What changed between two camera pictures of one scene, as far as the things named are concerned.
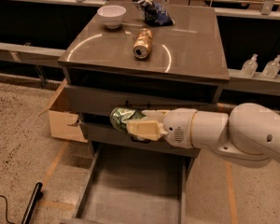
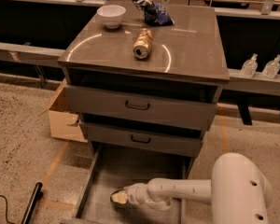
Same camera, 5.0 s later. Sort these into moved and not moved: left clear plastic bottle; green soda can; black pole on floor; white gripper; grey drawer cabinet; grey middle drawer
Moved: white gripper; green soda can
Not moved: grey drawer cabinet; black pole on floor; grey middle drawer; left clear plastic bottle
